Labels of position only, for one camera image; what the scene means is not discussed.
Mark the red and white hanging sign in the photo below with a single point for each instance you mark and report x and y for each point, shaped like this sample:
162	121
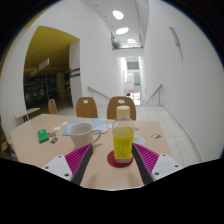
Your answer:
40	67

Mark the black sign on pillar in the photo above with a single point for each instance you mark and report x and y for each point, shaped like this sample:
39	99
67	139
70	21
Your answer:
74	72

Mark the small white card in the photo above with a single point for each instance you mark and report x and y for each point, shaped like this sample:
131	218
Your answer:
64	123
57	128

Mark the small printed sticker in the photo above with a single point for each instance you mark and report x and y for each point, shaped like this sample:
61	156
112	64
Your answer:
156	136

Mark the dark shelf unit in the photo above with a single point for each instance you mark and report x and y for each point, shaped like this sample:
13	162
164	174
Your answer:
35	91

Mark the small green box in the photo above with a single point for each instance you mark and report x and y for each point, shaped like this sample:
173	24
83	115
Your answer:
43	136

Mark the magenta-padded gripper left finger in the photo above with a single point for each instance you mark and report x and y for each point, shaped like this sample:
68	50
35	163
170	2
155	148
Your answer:
77	159

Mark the clear bottle with yellow label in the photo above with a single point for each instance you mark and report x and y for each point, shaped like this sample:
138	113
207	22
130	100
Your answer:
123	143

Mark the wooden chair with oval hole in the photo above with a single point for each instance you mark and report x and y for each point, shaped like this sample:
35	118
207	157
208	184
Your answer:
113	108
86	108

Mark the long grey wall lamp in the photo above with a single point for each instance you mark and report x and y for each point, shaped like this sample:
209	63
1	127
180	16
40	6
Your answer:
174	36

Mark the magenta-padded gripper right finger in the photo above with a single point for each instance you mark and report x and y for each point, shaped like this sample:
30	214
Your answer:
147	158

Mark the small colourful sticker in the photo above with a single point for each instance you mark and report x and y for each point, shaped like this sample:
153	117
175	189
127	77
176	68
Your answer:
54	140

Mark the light wooden side table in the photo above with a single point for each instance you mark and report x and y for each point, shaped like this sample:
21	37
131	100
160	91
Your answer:
26	112

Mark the green potted plant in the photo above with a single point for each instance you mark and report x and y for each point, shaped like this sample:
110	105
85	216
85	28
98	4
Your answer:
115	44

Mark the flat round red coaster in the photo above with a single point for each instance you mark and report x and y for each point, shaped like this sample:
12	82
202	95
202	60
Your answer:
110	160

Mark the small wooden chair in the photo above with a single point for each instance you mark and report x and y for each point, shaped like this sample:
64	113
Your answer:
52	106

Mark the pale printed card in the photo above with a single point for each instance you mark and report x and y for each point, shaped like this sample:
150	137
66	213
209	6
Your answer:
140	140

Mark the group of round ceiling lights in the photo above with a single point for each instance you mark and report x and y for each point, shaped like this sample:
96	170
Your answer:
118	14

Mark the beige ceramic mug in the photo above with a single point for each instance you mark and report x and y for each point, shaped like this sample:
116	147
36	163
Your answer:
81	135

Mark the colourful printed mouse pad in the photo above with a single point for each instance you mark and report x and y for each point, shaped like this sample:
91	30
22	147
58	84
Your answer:
100	125

